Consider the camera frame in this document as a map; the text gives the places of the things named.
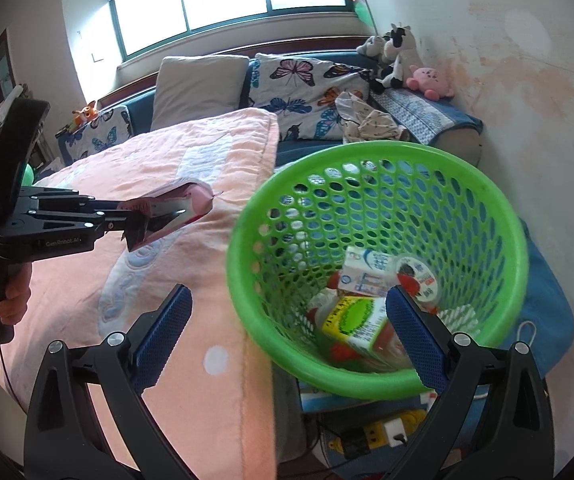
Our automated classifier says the cow plush toy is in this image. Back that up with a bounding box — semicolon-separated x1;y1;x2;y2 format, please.
369;22;425;93

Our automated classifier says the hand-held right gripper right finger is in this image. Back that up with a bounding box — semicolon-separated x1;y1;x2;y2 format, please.
386;285;555;480

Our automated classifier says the pink blanket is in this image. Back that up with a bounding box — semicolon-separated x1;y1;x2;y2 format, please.
0;107;280;480

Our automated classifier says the blue white milk carton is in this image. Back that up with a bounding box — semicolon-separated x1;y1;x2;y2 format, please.
337;246;398;297

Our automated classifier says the pink plush toy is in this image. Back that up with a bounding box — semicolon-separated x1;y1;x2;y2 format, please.
406;66;455;101

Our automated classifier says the pink snack wrapper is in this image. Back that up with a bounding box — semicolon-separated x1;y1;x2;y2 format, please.
126;181;216;253

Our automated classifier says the person's left hand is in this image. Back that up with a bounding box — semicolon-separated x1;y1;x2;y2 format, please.
0;254;34;327

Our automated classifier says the grey pillow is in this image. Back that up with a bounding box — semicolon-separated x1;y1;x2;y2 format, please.
151;55;250;131

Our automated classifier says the grey plush toy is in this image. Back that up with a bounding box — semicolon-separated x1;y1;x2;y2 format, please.
357;35;385;58

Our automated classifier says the black cable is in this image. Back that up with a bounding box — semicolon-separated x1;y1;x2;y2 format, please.
0;335;30;413

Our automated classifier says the green yellow drink carton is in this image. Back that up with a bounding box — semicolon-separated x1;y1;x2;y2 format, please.
322;296;390;356

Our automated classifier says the orange plush toy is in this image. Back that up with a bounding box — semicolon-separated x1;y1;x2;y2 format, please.
72;100;100;128

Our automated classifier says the blue cloth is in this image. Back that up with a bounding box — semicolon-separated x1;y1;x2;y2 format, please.
512;225;574;381

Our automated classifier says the green plastic basket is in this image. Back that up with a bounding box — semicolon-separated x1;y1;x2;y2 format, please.
226;141;530;401

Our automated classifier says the blue bed headboard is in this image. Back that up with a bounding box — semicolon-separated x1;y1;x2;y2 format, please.
57;50;382;171

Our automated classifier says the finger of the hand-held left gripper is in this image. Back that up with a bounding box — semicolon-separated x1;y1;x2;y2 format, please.
94;209;188;253
79;194;188;214

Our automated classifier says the butterfly print pillow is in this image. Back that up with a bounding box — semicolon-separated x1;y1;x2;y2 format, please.
244;52;370;142
64;105;132;163

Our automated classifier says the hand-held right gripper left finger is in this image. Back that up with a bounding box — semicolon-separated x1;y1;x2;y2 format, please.
24;284;194;480

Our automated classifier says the yellow power strip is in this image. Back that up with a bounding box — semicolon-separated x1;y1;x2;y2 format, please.
329;407;430;458

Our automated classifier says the white patterned cloth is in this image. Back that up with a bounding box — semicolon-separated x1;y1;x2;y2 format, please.
336;91;410;143

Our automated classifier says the white blue box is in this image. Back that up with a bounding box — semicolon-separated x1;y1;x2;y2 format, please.
297;380;438;413

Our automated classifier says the blue patterned folded quilt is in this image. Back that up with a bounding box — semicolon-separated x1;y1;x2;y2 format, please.
369;89;482;171

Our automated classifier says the plastic cup red label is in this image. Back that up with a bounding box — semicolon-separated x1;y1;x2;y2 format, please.
392;255;440;311

